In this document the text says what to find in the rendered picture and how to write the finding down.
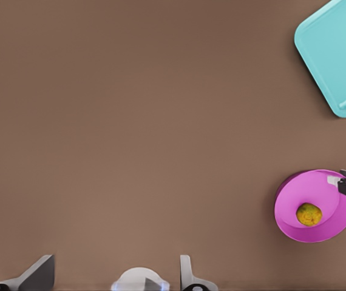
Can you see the teal rectangular tray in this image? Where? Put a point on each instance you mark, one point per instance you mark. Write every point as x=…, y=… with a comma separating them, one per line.
x=334, y=51

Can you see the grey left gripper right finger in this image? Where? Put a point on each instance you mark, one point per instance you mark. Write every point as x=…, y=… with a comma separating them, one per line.
x=186, y=272

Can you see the pink round plate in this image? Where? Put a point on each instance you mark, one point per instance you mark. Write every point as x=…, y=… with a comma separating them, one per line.
x=318, y=194

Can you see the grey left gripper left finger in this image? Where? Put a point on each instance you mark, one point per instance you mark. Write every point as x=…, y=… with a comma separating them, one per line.
x=38, y=274

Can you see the orange fruit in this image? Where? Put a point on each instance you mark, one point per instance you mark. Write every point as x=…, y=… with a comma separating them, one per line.
x=309, y=215

